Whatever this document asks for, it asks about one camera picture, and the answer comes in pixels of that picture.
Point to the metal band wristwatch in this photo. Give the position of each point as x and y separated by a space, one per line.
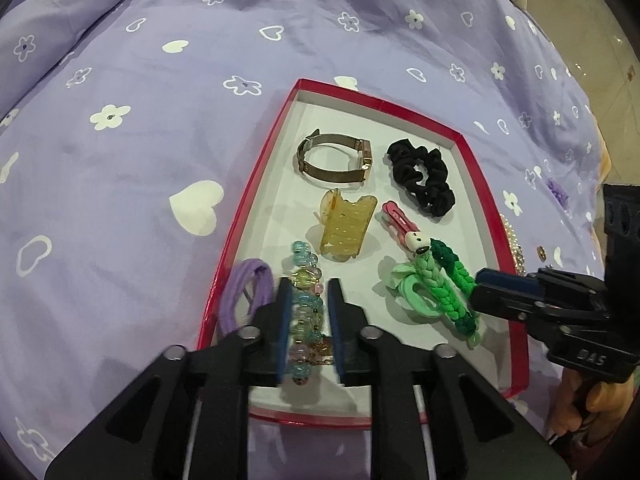
367 157

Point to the purple floral blanket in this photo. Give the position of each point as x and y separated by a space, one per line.
150 110

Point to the person's right hand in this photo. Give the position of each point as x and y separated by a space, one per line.
595 400

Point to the red tray box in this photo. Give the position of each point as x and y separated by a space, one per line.
350 125

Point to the black scrunchie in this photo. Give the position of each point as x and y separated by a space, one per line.
400 160

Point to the yellow hair claw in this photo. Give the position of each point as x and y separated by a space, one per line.
345 230

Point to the orange cloth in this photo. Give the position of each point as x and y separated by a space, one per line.
602 160

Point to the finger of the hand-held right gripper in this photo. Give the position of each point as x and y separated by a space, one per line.
500 302
507 282

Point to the pink hair clip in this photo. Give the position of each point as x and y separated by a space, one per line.
400 220

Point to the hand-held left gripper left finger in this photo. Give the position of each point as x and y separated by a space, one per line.
285 330

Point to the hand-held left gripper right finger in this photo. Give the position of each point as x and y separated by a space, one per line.
337 330

